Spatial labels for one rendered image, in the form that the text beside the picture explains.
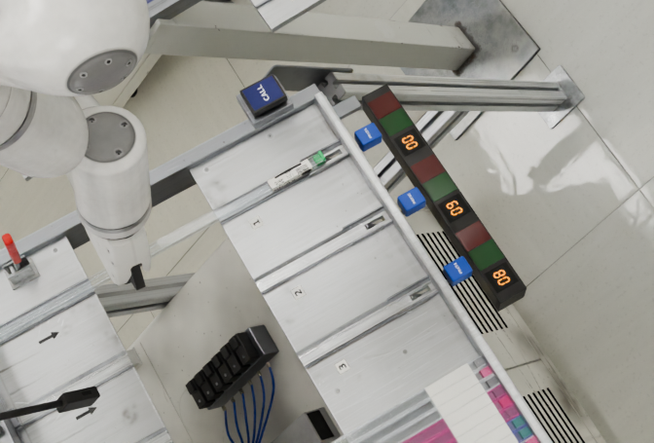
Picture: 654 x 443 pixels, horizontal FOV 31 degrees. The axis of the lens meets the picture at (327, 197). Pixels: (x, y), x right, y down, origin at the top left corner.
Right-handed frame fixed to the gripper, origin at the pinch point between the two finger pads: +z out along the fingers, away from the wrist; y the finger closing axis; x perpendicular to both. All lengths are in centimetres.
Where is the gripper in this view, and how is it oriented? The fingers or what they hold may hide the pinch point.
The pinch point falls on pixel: (122, 265)
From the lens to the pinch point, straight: 152.3
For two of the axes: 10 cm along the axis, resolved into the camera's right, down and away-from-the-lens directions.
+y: 5.0, 7.9, -3.7
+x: 8.6, -4.0, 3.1
